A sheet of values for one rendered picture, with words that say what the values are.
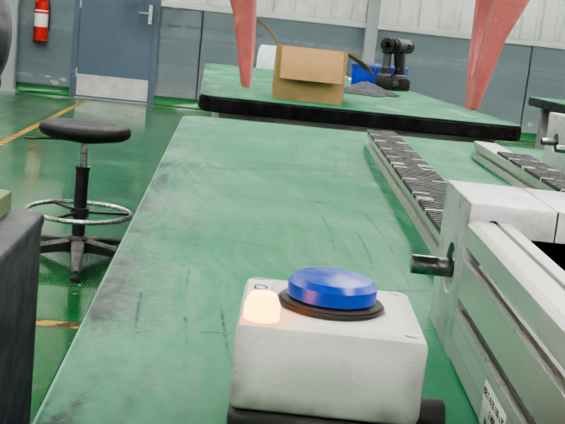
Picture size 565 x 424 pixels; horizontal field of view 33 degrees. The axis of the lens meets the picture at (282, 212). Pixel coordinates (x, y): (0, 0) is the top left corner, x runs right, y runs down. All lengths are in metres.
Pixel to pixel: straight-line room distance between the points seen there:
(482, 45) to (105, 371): 0.25
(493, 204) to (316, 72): 2.18
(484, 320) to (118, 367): 0.19
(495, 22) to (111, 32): 11.22
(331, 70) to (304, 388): 2.35
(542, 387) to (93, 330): 0.28
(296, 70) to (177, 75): 8.87
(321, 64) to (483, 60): 2.33
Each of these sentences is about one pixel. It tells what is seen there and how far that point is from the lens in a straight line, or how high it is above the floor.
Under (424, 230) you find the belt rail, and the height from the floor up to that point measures 0.79.
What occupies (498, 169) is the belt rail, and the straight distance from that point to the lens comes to 1.51.
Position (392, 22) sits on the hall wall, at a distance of 11.74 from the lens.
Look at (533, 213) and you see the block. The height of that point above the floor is 0.87.
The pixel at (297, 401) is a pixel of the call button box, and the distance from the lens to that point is 0.40.
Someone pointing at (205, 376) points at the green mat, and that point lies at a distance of 0.50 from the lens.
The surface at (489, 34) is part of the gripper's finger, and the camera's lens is 0.40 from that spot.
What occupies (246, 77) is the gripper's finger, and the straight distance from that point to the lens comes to 0.40.
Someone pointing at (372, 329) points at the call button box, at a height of 0.84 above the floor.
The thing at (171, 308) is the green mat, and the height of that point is 0.78.
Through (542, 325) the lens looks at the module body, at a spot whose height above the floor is 0.86.
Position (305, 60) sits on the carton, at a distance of 2.73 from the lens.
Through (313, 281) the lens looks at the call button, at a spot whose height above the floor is 0.85.
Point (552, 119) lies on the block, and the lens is 1.72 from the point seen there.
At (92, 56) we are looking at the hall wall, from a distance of 11.63.
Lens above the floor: 0.96
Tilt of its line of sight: 10 degrees down
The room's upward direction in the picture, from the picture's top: 6 degrees clockwise
